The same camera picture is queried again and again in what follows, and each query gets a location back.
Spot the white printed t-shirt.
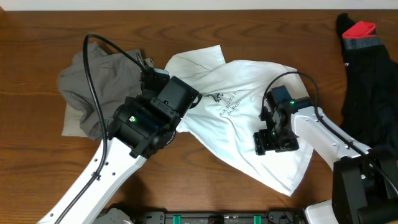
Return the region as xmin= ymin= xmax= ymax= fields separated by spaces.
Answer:
xmin=165 ymin=45 xmax=313 ymax=196

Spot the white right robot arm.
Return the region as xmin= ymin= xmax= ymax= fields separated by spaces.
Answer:
xmin=254 ymin=99 xmax=397 ymax=223

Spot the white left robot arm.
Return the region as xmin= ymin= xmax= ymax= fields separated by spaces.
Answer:
xmin=39 ymin=68 xmax=179 ymax=223

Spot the black garment with red collar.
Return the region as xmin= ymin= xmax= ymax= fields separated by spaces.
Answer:
xmin=336 ymin=13 xmax=397 ymax=156

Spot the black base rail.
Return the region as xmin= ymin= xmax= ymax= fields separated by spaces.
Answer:
xmin=96 ymin=207 xmax=307 ymax=224

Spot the grey folded garment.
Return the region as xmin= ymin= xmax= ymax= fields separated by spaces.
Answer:
xmin=57 ymin=42 xmax=141 ymax=141

